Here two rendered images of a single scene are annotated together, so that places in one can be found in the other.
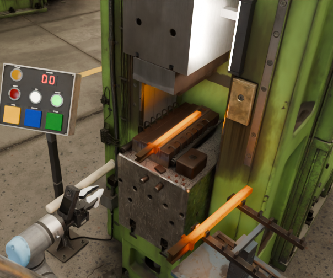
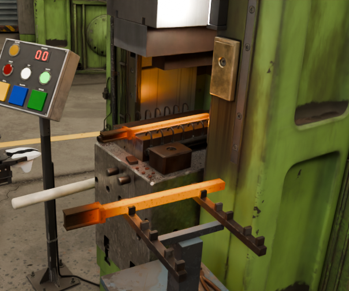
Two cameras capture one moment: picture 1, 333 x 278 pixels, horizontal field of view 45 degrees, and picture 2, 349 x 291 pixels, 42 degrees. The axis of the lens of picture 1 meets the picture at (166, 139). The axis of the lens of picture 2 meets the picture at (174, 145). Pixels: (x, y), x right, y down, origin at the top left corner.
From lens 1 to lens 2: 0.70 m
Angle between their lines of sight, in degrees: 20
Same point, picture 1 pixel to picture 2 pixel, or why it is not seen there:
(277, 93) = (262, 51)
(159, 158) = (134, 148)
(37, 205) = (43, 235)
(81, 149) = not seen: hidden behind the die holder
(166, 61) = (139, 14)
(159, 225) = (128, 241)
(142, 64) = (121, 25)
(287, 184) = (319, 228)
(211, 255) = (164, 272)
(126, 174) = (101, 169)
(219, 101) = not seen: hidden behind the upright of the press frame
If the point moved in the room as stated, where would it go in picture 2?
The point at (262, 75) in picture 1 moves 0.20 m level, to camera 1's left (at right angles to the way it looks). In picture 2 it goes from (244, 29) to (175, 21)
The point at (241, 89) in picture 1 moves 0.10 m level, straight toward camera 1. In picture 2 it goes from (222, 50) to (206, 55)
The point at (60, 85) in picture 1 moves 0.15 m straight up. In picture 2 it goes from (51, 61) to (49, 22)
